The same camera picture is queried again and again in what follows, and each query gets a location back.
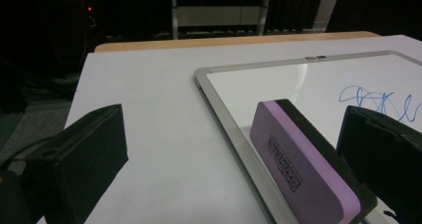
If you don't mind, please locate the whiteboard with metal frame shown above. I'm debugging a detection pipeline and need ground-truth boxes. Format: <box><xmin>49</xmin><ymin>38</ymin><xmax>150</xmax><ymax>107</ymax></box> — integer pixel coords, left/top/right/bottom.
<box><xmin>193</xmin><ymin>50</ymin><xmax>422</xmax><ymax>224</ymax></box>

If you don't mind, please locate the dark equipment with red light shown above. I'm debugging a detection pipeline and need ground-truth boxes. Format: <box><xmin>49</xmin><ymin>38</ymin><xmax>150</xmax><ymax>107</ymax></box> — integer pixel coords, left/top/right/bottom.
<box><xmin>79</xmin><ymin>0</ymin><xmax>101</xmax><ymax>33</ymax></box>

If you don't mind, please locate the white metal stand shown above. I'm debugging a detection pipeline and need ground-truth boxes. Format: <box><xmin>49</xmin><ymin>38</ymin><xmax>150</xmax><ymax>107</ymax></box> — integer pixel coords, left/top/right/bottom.
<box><xmin>170</xmin><ymin>0</ymin><xmax>342</xmax><ymax>40</ymax></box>

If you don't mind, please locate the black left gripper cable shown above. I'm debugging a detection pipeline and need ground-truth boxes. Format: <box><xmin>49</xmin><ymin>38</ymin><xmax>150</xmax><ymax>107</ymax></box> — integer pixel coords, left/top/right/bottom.
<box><xmin>0</xmin><ymin>135</ymin><xmax>54</xmax><ymax>172</ymax></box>

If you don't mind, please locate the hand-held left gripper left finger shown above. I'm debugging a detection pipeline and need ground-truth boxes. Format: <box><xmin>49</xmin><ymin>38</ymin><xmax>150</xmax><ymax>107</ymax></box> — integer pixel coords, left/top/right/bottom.
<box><xmin>20</xmin><ymin>104</ymin><xmax>129</xmax><ymax>224</ymax></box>

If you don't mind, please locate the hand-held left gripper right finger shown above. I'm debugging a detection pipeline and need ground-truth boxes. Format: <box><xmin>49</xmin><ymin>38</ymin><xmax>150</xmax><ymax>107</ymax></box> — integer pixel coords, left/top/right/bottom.
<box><xmin>336</xmin><ymin>105</ymin><xmax>422</xmax><ymax>224</ymax></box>

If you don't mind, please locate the white table cover sheet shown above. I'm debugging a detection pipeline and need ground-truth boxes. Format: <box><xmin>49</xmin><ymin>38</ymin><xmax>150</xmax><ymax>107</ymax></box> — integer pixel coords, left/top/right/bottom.
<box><xmin>36</xmin><ymin>34</ymin><xmax>422</xmax><ymax>224</ymax></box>

